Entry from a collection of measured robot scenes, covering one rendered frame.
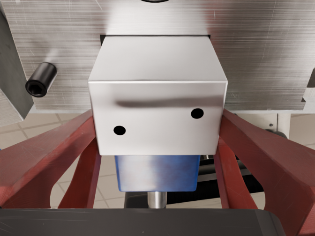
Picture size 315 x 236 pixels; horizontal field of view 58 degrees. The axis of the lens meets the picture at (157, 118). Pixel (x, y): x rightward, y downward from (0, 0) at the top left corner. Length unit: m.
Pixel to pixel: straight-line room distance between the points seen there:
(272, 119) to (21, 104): 0.87
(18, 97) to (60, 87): 0.08
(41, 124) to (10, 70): 1.19
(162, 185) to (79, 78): 0.07
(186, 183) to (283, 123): 0.90
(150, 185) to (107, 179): 1.46
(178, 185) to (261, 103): 0.07
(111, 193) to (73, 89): 1.56
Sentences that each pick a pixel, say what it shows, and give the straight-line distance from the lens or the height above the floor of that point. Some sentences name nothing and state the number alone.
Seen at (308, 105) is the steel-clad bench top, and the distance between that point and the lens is 0.31.
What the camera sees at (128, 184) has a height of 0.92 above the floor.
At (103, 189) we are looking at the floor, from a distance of 1.69.
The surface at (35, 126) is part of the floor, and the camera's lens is 1.44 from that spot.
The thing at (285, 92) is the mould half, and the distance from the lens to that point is 0.17.
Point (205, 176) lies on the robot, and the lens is 0.50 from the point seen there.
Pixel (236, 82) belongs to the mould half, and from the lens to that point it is 0.16.
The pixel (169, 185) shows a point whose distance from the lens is 0.16.
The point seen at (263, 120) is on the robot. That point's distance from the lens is 1.01.
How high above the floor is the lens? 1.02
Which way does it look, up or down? 52 degrees down
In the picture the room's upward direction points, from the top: 180 degrees counter-clockwise
